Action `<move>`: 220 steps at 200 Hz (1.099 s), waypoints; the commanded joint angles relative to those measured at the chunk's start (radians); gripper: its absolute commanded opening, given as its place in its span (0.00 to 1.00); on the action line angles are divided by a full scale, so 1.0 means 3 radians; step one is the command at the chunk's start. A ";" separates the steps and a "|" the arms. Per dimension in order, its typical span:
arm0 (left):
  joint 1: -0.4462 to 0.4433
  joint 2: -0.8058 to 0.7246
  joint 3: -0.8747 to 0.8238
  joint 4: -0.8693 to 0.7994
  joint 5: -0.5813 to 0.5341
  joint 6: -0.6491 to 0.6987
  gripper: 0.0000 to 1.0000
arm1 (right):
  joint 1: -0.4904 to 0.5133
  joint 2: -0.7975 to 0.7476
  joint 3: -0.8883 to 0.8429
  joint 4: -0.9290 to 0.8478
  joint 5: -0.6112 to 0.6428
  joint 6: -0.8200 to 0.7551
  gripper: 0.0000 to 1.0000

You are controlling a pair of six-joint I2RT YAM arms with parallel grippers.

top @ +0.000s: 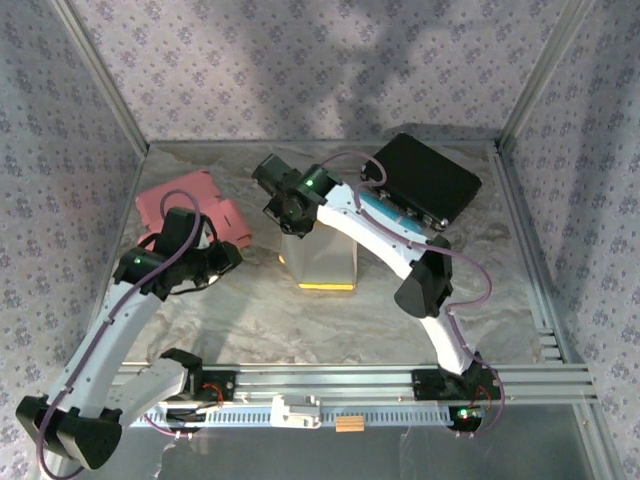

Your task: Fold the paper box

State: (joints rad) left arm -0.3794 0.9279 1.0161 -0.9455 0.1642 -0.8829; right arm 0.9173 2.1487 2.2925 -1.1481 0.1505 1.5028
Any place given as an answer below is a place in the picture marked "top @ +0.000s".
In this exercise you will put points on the black hard case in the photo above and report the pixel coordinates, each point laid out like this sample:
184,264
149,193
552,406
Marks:
425,175

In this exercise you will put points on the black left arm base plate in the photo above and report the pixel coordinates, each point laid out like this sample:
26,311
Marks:
227,387

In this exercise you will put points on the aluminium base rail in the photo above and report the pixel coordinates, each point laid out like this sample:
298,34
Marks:
325,380

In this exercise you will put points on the aluminium right corner post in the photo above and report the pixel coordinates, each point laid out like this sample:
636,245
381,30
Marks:
544,75

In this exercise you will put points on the yellow paper box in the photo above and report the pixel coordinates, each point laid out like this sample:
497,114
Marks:
320,260

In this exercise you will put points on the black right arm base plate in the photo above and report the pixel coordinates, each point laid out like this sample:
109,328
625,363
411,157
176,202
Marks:
425,385

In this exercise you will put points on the white connector block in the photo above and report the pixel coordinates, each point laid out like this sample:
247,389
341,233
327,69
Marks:
295,415

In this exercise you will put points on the pink paper box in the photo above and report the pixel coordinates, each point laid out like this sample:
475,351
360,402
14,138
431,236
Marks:
165,197

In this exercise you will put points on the aluminium corner post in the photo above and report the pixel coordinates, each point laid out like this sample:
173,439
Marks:
544,75
101,75

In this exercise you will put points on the aluminium back rail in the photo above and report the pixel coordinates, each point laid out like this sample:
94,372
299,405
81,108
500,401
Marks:
300,144

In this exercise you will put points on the aluminium left side rail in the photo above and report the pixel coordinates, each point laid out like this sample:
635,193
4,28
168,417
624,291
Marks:
111,240

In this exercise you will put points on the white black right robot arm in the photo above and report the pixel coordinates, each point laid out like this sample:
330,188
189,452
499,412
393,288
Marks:
370,235

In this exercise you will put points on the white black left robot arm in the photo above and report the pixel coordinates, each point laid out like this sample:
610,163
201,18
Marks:
100,340

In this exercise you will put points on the light blue tube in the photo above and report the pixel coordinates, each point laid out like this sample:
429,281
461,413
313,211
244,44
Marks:
395,215

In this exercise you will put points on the orange terminal block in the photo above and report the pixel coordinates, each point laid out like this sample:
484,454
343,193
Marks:
350,425

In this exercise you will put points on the aluminium left corner post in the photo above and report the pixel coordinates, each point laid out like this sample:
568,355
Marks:
101,75

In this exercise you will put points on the aluminium right side rail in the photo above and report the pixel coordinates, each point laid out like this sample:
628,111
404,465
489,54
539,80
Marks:
522,210

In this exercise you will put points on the grey metal bottom panel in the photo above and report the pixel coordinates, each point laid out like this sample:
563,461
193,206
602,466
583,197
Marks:
325,455

